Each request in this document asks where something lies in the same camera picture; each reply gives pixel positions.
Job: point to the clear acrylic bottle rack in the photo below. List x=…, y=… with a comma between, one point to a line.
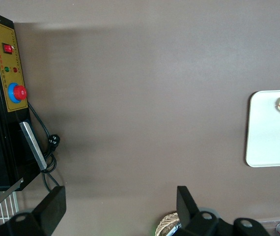
x=267, y=224

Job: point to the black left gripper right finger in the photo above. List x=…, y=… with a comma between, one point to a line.
x=187, y=209

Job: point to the oval wicker basket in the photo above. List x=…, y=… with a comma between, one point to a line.
x=165, y=221

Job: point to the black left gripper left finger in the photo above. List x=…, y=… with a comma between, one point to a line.
x=52, y=206

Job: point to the beige plastic tray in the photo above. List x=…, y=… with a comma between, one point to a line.
x=267, y=140

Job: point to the black sealing machine yellow panel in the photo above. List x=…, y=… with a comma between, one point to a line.
x=9, y=73

